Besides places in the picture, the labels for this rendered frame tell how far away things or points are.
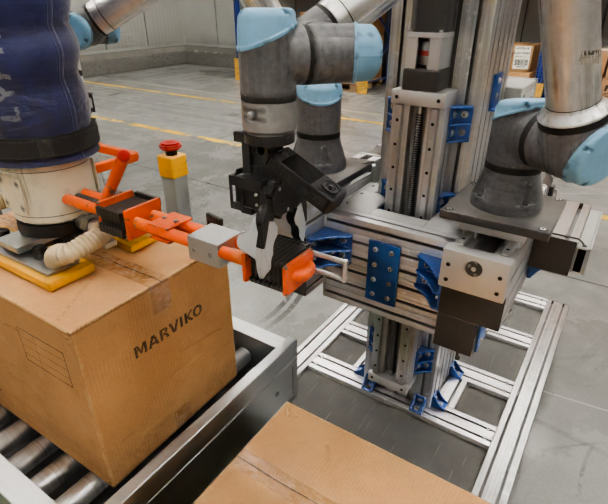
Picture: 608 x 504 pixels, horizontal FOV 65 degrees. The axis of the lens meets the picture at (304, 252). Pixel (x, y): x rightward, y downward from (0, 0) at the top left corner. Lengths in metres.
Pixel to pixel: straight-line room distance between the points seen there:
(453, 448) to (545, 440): 0.52
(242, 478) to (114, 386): 0.34
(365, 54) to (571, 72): 0.37
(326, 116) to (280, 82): 0.61
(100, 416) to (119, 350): 0.13
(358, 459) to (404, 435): 0.53
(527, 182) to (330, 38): 0.59
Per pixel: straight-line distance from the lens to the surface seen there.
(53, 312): 0.98
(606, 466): 2.12
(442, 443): 1.68
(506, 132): 1.07
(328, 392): 1.78
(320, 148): 1.26
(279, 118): 0.65
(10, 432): 1.38
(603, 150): 0.98
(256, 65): 0.64
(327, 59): 0.67
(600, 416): 2.30
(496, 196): 1.10
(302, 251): 0.74
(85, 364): 0.96
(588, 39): 0.92
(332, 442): 1.19
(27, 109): 1.03
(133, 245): 1.11
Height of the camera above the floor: 1.45
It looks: 28 degrees down
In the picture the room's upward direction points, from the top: straight up
